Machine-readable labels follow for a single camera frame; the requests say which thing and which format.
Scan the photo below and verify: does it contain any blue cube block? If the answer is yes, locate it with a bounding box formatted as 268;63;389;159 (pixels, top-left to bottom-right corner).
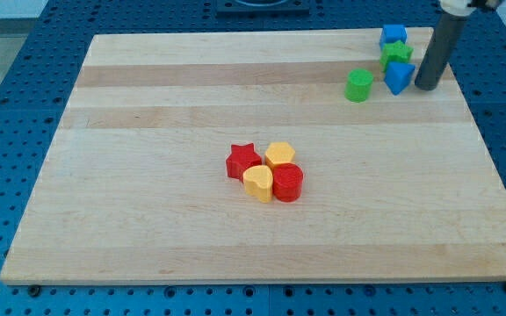
379;24;408;49

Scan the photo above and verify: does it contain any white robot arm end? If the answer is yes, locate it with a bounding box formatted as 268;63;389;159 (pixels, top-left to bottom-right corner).
439;0;505;17

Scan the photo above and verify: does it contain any red star block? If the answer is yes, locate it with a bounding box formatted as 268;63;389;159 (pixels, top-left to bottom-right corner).
226;143;262;182

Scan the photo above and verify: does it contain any yellow heart block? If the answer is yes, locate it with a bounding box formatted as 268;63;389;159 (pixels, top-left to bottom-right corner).
242;165;273;203

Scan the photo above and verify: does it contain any yellow hexagon block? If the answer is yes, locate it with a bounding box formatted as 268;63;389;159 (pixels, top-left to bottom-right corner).
264;142;296;169

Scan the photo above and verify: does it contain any red cylinder block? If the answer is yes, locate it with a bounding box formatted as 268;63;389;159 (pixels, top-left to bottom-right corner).
272;163;304;203

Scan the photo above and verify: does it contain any wooden board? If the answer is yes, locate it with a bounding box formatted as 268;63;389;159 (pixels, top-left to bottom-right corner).
0;28;506;285

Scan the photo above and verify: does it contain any green cylinder block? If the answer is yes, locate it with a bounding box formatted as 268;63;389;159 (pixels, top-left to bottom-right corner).
344;68;373;103

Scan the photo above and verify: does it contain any blue triangle block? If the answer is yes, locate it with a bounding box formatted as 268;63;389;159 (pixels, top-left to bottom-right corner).
384;61;416;95

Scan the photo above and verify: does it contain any green star block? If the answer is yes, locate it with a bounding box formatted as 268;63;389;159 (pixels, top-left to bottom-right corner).
379;40;414;72

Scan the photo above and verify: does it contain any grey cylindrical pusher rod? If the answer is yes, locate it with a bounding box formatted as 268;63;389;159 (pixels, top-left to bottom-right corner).
415;11;468;91

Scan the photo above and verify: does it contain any black board stop bolt left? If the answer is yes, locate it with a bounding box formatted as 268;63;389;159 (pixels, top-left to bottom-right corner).
27;284;42;298

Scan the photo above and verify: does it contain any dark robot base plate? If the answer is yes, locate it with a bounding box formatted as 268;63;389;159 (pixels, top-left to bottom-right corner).
213;0;310;17

